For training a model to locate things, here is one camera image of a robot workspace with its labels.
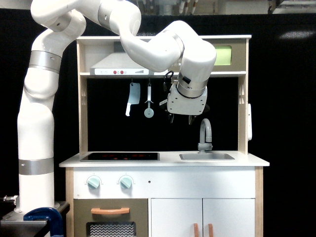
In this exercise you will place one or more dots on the orange cabinet handle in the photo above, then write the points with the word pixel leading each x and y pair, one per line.
pixel 196 230
pixel 210 229

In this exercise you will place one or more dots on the toy cleaver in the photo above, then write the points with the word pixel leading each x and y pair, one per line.
pixel 134 97

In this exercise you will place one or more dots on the white wooden toy kitchen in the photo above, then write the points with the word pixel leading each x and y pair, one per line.
pixel 170 176

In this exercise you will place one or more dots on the toy pizza cutter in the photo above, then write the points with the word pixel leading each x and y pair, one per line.
pixel 149 112

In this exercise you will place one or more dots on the black toy stovetop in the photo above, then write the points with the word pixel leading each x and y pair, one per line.
pixel 121 156

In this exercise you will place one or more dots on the microwave keypad panel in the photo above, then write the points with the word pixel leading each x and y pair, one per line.
pixel 176 66

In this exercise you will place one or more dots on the left orange cabinet handle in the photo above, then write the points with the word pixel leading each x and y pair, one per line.
pixel 196 230

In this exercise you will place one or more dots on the left mint knob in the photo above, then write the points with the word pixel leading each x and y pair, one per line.
pixel 93 182

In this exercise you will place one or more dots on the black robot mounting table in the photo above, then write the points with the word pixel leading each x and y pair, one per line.
pixel 12 224

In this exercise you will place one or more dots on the right mint knob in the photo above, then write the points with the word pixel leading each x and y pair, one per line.
pixel 125 182

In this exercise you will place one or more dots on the taupe microwave door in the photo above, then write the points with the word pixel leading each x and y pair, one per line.
pixel 231 55

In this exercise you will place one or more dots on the grey toy sink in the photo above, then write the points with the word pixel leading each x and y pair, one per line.
pixel 206 156

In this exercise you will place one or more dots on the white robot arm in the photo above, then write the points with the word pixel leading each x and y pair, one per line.
pixel 64 22

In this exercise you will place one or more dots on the mint knob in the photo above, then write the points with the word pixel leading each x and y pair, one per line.
pixel 125 182
pixel 93 182

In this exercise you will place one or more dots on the right white cabinet door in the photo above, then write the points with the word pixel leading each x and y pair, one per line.
pixel 230 217

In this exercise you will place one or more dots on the taupe oven door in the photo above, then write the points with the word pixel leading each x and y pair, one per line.
pixel 133 224

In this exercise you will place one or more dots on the white side-mounted object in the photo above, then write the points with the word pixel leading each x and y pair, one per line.
pixel 249 126

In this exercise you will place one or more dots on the grey toy faucet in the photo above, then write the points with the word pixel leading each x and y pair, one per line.
pixel 205 137

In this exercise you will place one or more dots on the orange oven handle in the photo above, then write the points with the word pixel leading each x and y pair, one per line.
pixel 99 211

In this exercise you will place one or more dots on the left white cabinet door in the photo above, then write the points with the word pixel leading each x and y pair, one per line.
pixel 175 217

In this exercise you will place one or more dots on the grey range hood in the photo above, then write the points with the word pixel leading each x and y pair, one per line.
pixel 118 63

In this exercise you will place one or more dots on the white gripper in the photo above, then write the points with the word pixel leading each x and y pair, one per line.
pixel 178 104

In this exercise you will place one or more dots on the blue clamp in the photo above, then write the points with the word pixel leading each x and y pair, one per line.
pixel 49 214

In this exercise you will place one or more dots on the white cabinet door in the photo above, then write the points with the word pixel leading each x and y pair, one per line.
pixel 230 217
pixel 175 217

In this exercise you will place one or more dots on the right orange cabinet handle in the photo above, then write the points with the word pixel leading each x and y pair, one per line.
pixel 210 229

